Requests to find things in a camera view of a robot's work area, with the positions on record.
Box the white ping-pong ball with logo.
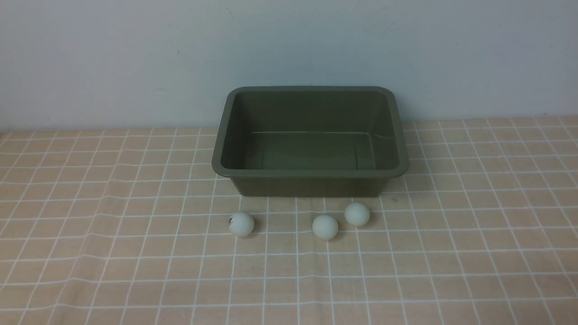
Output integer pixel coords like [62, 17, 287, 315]
[228, 211, 255, 238]

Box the olive green plastic bin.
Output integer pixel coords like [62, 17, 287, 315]
[211, 86, 410, 198]

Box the beige grid tablecloth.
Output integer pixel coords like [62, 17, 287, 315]
[0, 116, 578, 325]

